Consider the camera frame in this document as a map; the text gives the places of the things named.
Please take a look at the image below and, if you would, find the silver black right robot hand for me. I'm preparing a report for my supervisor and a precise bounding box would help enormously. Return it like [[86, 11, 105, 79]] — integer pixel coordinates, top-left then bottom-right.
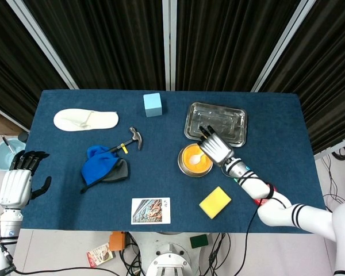
[[199, 125, 236, 167]]

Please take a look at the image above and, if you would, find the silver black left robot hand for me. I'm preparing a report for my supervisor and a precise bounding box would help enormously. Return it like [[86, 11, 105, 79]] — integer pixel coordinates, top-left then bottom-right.
[[0, 150, 52, 209]]

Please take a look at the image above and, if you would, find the white plastic spoon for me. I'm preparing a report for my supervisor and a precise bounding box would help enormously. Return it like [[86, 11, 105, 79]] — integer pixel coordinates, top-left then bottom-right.
[[189, 151, 206, 166]]

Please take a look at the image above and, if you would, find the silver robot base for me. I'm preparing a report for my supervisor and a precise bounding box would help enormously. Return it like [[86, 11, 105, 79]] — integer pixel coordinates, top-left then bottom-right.
[[129, 232, 211, 276]]

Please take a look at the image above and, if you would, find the white bowl with yellow inside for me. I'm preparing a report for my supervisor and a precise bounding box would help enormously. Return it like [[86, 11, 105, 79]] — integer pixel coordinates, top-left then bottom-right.
[[180, 143, 214, 175]]

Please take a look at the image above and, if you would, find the rectangular steel tray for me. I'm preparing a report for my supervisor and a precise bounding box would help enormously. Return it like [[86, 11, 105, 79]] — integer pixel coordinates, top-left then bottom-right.
[[183, 102, 248, 148]]

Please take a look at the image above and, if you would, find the orange metal bowl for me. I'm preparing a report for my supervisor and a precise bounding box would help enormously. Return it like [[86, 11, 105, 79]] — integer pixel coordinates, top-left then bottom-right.
[[177, 143, 214, 178]]

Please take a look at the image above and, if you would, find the light blue plastic basin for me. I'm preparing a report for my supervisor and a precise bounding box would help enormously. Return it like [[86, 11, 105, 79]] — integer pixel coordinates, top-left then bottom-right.
[[0, 137, 26, 173]]

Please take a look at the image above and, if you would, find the pen in basin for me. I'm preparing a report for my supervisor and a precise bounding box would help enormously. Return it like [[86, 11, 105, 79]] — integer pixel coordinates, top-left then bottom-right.
[[1, 135, 18, 158]]

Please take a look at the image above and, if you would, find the yellow sponge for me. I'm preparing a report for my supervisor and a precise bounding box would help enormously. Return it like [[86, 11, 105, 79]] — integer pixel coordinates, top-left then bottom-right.
[[198, 186, 232, 220]]

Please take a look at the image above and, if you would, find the dark blue tablecloth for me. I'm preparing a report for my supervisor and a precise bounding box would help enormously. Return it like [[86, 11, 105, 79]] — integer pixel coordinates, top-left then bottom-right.
[[20, 89, 327, 234]]

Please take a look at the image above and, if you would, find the light blue foam cube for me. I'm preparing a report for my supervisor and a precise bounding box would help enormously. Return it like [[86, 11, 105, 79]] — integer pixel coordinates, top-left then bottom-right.
[[143, 92, 164, 118]]

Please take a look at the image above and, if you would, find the claw hammer with yellow tag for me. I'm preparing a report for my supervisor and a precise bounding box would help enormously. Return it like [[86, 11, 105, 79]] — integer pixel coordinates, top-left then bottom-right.
[[108, 126, 144, 155]]

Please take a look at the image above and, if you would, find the blue and grey fleece hat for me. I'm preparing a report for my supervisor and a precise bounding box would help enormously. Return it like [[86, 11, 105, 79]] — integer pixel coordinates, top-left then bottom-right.
[[80, 145, 131, 194]]

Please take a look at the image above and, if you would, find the white slipper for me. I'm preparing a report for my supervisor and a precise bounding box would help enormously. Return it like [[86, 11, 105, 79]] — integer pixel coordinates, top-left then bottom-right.
[[53, 108, 120, 132]]

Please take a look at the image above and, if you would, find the dragon picture postcard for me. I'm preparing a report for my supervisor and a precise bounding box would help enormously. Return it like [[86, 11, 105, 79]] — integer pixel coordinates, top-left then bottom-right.
[[131, 197, 171, 225]]

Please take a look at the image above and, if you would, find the dark green box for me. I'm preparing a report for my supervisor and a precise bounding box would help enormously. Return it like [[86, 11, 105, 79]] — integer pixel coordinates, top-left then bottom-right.
[[189, 233, 210, 250]]

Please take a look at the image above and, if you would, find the black curtain panel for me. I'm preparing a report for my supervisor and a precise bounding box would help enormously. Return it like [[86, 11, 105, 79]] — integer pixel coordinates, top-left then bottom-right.
[[259, 0, 345, 155], [22, 0, 165, 91], [175, 0, 301, 93], [0, 0, 68, 131]]

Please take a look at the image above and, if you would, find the printed snack packet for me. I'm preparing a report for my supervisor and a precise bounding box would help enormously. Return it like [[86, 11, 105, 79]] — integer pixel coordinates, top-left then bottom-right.
[[86, 243, 116, 269]]

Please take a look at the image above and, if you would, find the orange box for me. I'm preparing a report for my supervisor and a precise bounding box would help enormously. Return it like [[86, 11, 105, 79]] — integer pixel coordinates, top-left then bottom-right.
[[108, 231, 128, 252]]

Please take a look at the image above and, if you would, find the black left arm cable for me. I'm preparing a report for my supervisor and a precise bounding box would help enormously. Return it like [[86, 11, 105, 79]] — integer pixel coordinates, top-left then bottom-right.
[[0, 225, 124, 276]]

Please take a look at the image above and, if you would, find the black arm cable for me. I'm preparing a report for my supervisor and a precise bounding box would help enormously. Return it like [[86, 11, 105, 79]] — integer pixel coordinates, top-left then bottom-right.
[[220, 160, 290, 276], [0, 225, 124, 276]]

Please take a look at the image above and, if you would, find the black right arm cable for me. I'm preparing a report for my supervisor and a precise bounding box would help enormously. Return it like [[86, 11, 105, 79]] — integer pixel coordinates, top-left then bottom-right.
[[220, 160, 290, 276]]

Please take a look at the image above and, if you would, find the black floor cable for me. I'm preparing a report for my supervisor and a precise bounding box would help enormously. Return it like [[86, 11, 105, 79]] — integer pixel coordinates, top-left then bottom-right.
[[119, 232, 147, 276], [323, 155, 345, 207], [206, 232, 231, 276]]

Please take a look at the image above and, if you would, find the white screen frame post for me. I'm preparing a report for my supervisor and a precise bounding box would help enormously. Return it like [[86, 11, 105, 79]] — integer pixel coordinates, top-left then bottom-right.
[[162, 0, 178, 91], [6, 0, 79, 90], [251, 0, 317, 93]]

